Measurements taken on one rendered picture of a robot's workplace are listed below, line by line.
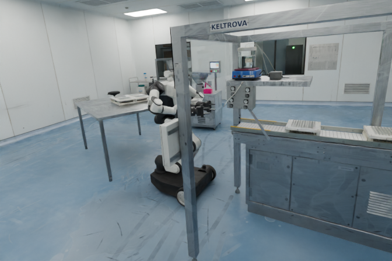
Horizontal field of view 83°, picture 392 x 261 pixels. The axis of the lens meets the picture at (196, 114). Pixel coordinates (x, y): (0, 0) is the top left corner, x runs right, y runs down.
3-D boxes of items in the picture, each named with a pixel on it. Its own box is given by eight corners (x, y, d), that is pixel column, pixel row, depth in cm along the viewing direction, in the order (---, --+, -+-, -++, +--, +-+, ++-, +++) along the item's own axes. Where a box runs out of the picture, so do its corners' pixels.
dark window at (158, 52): (157, 77, 789) (154, 44, 761) (158, 77, 790) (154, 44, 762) (192, 76, 741) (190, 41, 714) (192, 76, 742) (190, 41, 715)
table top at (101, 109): (74, 104, 373) (74, 102, 372) (136, 95, 436) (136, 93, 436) (97, 120, 256) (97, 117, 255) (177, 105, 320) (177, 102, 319)
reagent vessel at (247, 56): (235, 69, 183) (234, 45, 178) (240, 67, 195) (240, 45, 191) (253, 68, 175) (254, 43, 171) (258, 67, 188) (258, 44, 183)
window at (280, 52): (254, 75, 669) (254, 35, 640) (254, 75, 670) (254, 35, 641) (304, 74, 619) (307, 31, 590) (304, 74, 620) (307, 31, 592)
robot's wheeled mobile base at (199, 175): (144, 190, 254) (140, 163, 245) (170, 169, 297) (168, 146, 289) (192, 205, 223) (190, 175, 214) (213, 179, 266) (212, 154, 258)
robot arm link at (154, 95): (149, 100, 185) (152, 86, 202) (144, 111, 192) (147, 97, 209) (162, 105, 189) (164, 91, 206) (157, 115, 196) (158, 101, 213)
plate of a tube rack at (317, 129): (320, 123, 182) (321, 121, 182) (320, 133, 162) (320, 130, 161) (289, 121, 194) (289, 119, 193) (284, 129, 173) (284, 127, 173)
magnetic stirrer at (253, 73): (230, 80, 183) (230, 69, 181) (239, 77, 201) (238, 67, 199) (255, 80, 173) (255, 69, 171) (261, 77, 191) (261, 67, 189)
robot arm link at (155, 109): (175, 109, 196) (155, 107, 185) (171, 117, 201) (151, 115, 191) (172, 102, 202) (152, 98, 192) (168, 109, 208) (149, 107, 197)
